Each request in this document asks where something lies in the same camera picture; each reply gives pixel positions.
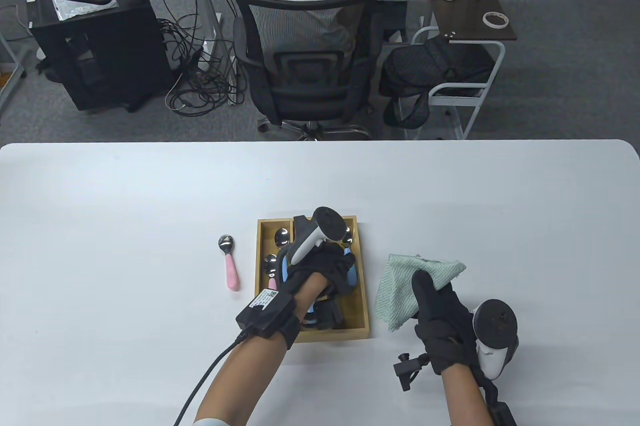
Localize black white controller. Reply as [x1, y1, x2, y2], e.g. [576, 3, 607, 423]
[472, 299, 520, 381]
[276, 206, 347, 267]

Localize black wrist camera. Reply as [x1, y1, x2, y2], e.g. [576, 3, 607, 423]
[393, 352, 432, 392]
[236, 289, 302, 349]

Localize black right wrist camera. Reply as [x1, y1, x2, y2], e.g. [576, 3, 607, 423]
[393, 352, 432, 392]

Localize silver foil bag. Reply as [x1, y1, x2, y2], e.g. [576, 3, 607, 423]
[52, 0, 121, 21]

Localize black mesh office chair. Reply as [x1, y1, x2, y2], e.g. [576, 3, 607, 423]
[233, 0, 381, 141]

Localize black cabinet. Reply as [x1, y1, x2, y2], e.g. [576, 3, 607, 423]
[31, 0, 173, 113]

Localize green fish scale cleaning cloth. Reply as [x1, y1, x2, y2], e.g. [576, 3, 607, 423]
[375, 254, 467, 332]

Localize person's left forearm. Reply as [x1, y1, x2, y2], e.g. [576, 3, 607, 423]
[194, 271, 331, 426]

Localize person's right hand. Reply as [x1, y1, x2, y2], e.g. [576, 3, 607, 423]
[411, 270, 481, 376]

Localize person's right forearm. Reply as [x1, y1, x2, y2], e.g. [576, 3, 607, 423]
[439, 365, 496, 426]

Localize person's left hand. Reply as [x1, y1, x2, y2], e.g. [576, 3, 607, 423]
[277, 241, 357, 331]

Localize black bag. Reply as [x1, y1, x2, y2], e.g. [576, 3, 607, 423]
[378, 36, 496, 129]

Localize black cable bundle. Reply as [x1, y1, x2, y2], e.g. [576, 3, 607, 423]
[159, 16, 251, 114]

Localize blue handled baby spoon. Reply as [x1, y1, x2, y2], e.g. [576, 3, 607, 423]
[341, 227, 358, 287]
[274, 228, 292, 284]
[300, 301, 321, 327]

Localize wooden cutlery tray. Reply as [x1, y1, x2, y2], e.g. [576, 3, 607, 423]
[255, 216, 372, 343]

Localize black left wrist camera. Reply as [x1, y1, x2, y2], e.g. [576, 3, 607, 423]
[236, 289, 302, 349]

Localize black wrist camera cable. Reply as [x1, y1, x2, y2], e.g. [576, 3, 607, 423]
[172, 331, 248, 426]

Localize pink handled baby spoon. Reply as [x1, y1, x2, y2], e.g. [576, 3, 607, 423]
[218, 235, 241, 291]
[263, 255, 280, 291]

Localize brown white side table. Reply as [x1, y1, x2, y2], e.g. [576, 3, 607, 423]
[404, 0, 518, 140]

